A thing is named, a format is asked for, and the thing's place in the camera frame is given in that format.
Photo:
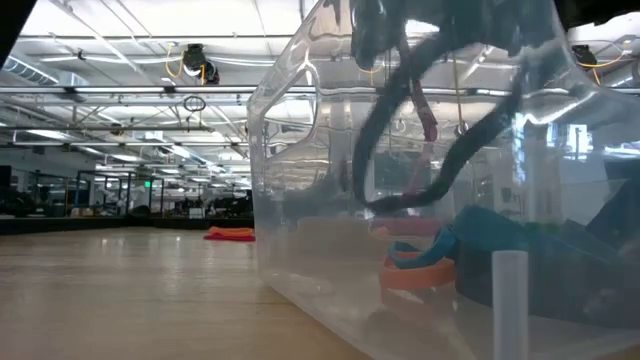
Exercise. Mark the clear plastic bin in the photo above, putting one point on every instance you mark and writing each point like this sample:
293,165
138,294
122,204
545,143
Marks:
300,280

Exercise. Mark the red desk lamp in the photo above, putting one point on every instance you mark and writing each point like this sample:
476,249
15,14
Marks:
429,131

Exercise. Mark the black overhead camera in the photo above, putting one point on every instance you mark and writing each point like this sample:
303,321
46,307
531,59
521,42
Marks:
195,60

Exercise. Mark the orange wide rubber band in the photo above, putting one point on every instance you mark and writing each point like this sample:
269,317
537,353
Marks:
415,280

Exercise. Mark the black background workstation frame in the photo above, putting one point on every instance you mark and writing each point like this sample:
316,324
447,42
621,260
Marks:
129,195

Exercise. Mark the blue wide rubber band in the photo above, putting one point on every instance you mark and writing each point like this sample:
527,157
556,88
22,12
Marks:
490,225

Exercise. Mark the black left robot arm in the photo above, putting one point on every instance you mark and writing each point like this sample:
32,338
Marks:
7,20

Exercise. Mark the orange-red rubber band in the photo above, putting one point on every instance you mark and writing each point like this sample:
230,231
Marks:
230,236

